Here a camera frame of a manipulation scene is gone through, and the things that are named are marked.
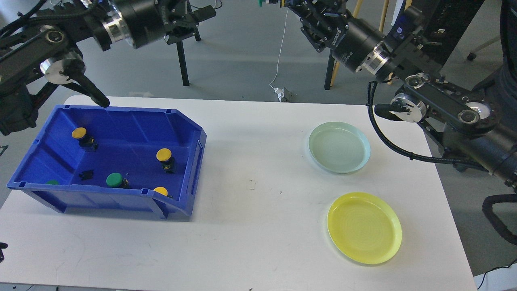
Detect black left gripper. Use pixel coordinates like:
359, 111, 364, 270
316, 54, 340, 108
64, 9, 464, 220
109, 0, 216, 49

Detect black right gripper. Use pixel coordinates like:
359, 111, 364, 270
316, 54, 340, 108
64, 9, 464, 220
283, 0, 390, 75

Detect yellow push button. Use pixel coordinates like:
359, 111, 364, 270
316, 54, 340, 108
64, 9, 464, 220
156, 148, 176, 173
153, 186, 172, 198
71, 127, 98, 152

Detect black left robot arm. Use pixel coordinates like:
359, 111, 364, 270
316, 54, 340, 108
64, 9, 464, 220
0, 0, 222, 136

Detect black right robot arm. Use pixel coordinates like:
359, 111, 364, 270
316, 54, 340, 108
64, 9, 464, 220
282, 0, 517, 190

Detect light green plate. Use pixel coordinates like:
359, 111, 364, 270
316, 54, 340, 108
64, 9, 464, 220
308, 122, 371, 174

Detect yellow push button front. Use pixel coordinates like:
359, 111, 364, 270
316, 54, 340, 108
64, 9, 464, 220
153, 186, 172, 198

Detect green push button front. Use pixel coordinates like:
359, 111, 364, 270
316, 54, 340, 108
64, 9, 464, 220
105, 173, 129, 189

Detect yellow plate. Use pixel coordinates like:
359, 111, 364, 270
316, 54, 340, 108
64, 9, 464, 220
327, 192, 403, 265

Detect black tripod legs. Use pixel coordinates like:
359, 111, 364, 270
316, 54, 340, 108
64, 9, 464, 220
176, 41, 190, 86

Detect wooden pole left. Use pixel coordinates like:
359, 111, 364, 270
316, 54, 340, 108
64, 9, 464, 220
329, 0, 363, 87

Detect wooden pole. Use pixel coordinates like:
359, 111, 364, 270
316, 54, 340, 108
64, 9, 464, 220
387, 0, 412, 85
378, 0, 390, 32
329, 0, 363, 87

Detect black stand leg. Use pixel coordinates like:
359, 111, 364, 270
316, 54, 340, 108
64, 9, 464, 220
324, 50, 339, 91

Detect wooden pole middle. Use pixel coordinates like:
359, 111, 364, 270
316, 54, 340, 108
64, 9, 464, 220
378, 0, 390, 32

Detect white power adapter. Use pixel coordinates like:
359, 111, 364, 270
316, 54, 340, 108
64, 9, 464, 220
273, 88, 296, 103

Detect wooden pole right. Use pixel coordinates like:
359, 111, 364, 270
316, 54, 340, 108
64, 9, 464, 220
387, 0, 412, 85

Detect black computer tower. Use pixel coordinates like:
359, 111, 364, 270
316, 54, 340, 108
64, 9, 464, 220
411, 0, 484, 66

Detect blue plastic bin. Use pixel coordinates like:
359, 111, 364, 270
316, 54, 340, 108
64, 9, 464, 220
7, 105, 206, 219

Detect black office chair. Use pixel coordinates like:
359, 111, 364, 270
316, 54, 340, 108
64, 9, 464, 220
467, 36, 500, 61

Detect small black part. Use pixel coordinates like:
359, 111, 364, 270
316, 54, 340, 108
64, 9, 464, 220
79, 170, 94, 181

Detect white cable on floor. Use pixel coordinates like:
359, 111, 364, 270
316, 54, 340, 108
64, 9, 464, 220
269, 6, 292, 90

